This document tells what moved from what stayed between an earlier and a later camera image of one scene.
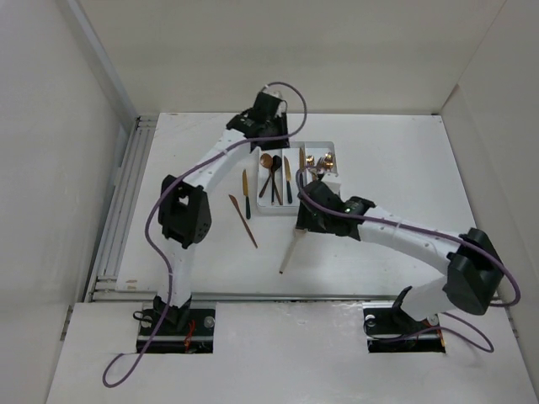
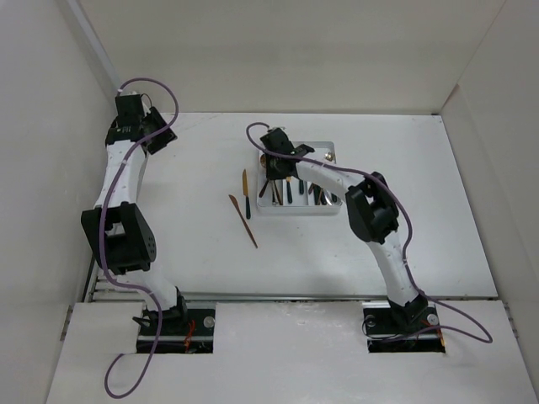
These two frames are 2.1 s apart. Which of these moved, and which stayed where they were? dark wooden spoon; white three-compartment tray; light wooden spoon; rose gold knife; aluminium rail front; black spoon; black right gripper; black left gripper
Moved: black left gripper; black right gripper; black spoon; light wooden spoon
Stayed: dark wooden spoon; aluminium rail front; white three-compartment tray; rose gold knife
